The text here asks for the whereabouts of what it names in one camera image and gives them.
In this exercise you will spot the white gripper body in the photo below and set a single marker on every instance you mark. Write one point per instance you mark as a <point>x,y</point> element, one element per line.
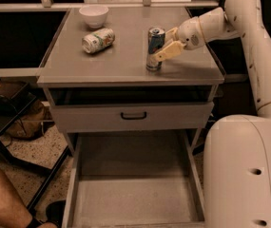
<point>188,33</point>

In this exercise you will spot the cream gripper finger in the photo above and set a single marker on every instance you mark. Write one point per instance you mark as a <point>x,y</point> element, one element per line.
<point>170,50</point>
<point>171,34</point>

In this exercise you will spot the blue silver redbull can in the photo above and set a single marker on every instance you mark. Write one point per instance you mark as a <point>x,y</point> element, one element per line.
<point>156,40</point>

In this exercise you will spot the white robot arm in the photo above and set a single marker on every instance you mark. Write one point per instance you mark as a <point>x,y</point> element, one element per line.
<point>237,152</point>

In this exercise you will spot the lying green white can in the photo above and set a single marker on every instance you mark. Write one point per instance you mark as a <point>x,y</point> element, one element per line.
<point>98,40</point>

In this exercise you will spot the closed top drawer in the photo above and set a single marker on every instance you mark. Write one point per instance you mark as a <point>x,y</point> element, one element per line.
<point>105,118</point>

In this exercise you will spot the grey drawer cabinet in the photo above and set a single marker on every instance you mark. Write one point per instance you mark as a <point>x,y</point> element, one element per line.
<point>118,75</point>

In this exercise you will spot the open grey middle drawer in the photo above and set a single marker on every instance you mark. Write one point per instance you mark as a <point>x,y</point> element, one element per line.
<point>142,179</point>

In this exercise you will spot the black office chair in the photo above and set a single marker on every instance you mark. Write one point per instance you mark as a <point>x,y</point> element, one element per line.
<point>235,95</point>

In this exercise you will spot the white bowl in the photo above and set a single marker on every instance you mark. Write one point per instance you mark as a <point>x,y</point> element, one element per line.
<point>94,16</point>

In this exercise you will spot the brown bag on floor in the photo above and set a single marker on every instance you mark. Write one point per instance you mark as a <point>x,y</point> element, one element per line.
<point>32,124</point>

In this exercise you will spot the black side table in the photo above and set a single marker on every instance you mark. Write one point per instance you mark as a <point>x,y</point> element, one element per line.
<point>9,113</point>

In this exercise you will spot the black shoe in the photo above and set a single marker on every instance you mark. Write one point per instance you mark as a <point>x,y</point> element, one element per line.
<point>55,212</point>

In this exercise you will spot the black drawer handle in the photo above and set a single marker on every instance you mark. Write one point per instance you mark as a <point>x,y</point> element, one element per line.
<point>133,116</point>

